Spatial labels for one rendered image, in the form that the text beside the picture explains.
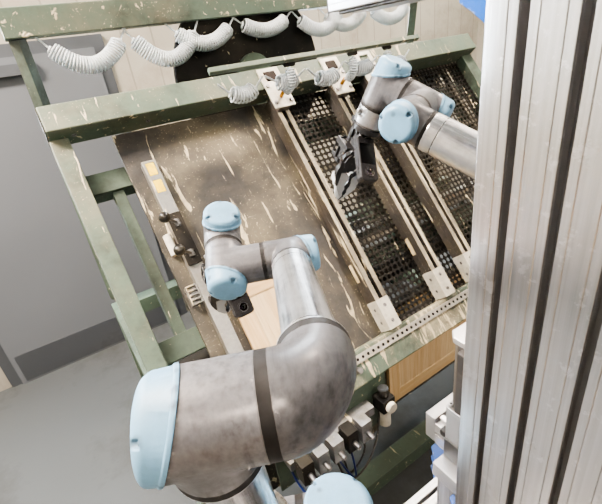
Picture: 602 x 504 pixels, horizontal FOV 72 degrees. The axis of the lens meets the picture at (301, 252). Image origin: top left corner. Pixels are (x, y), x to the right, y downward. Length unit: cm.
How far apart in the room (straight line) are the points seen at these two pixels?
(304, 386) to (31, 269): 303
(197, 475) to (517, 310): 35
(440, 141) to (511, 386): 46
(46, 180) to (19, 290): 78
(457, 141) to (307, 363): 53
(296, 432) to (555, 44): 38
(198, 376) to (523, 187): 35
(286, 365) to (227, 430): 8
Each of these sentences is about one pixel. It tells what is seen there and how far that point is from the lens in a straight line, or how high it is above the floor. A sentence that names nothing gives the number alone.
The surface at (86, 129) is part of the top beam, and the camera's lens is 164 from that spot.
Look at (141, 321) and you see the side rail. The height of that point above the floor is 124.
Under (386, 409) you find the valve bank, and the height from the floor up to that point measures 72.
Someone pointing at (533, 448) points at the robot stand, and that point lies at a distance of 56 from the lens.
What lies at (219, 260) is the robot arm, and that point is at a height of 161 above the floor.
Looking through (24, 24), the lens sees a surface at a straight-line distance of 199.
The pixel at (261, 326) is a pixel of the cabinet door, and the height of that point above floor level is 108.
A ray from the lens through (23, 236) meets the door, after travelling 328.
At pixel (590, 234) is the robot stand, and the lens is 40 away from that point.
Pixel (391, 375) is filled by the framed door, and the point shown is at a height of 44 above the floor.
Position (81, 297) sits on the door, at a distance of 347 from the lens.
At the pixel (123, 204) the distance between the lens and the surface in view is 164.
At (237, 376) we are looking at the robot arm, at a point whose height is 167.
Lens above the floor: 195
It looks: 27 degrees down
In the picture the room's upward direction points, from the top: 8 degrees counter-clockwise
